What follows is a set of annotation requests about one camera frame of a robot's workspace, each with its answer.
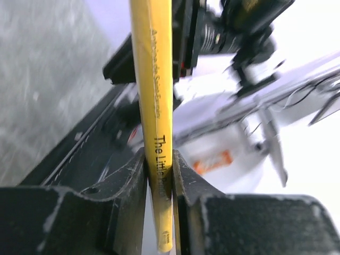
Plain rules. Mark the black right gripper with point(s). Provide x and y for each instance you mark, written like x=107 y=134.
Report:
x=243 y=29

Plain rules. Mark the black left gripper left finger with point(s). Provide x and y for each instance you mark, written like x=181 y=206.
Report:
x=105 y=218

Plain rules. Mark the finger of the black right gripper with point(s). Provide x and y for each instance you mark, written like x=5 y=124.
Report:
x=120 y=68

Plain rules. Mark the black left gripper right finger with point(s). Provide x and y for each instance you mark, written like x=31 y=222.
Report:
x=207 y=221

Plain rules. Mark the yellow book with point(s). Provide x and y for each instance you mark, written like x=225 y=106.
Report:
x=152 y=54

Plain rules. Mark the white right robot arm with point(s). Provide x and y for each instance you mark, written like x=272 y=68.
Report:
x=226 y=72

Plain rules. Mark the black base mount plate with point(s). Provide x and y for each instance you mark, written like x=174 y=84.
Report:
x=96 y=146

